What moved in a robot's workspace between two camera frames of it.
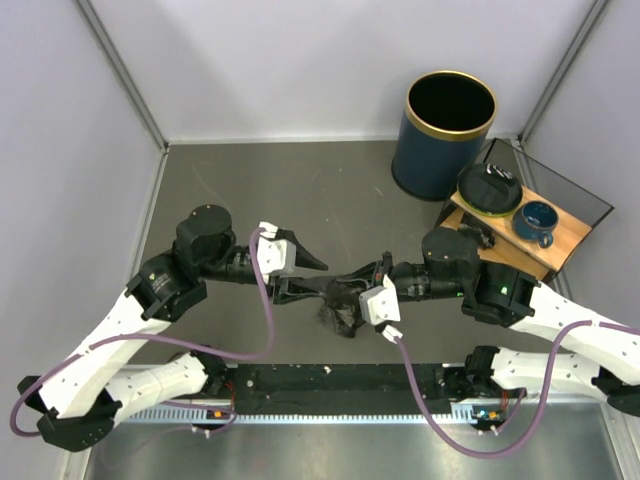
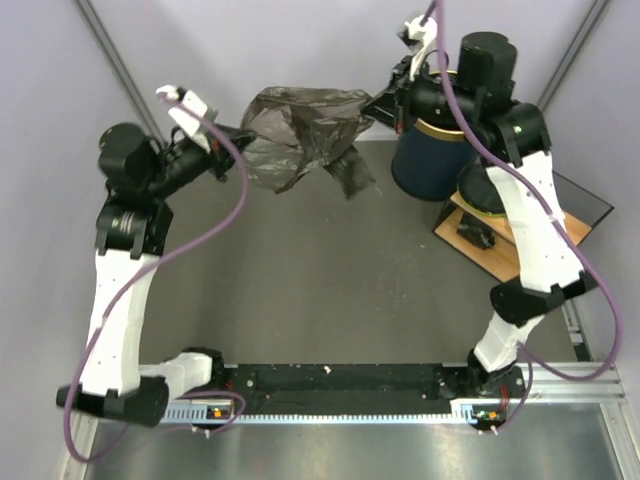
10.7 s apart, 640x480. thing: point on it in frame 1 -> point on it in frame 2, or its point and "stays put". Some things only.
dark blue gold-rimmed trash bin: (443, 129) stays put
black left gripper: (290, 290) -> (222, 156)
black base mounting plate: (378, 389) stays put
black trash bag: (341, 309) -> (290, 132)
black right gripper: (366, 274) -> (395, 107)
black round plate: (488, 189) stays put
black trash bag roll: (477, 230) stays put
